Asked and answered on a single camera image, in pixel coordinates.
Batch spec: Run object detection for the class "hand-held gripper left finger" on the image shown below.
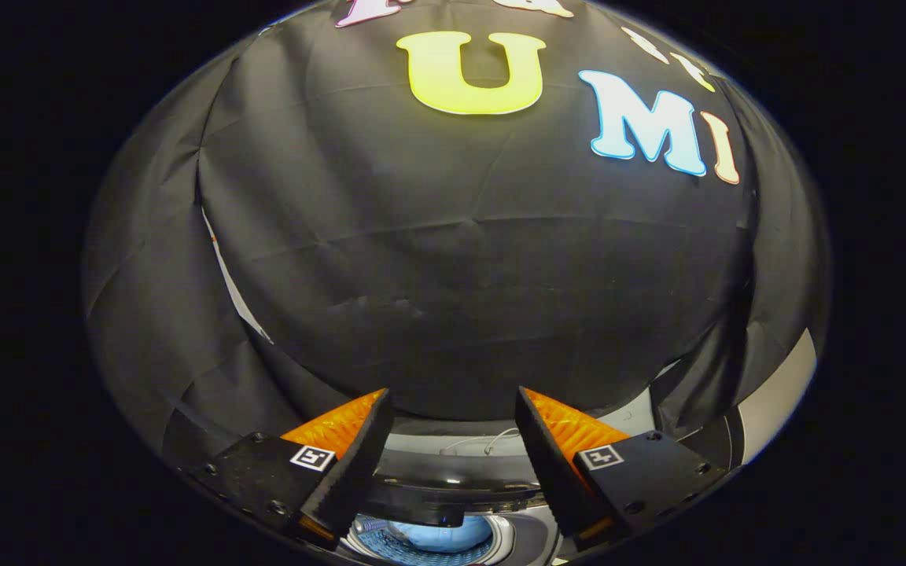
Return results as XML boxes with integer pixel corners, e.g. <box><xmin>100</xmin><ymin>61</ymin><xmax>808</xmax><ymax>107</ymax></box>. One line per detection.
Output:
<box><xmin>188</xmin><ymin>388</ymin><xmax>396</xmax><ymax>549</ymax></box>

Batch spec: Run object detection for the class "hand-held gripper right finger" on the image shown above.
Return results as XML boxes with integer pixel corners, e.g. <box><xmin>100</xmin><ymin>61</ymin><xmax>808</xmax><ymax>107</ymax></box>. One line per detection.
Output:
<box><xmin>514</xmin><ymin>386</ymin><xmax>729</xmax><ymax>553</ymax></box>

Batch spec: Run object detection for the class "light blue polo shirt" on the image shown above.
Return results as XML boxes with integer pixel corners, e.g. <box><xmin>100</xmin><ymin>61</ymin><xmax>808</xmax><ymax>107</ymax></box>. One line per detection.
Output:
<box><xmin>389</xmin><ymin>517</ymin><xmax>495</xmax><ymax>553</ymax></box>

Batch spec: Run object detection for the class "white cable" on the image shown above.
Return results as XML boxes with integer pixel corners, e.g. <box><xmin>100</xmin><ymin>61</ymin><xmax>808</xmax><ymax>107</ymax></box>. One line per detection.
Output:
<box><xmin>440</xmin><ymin>428</ymin><xmax>522</xmax><ymax>458</ymax></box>

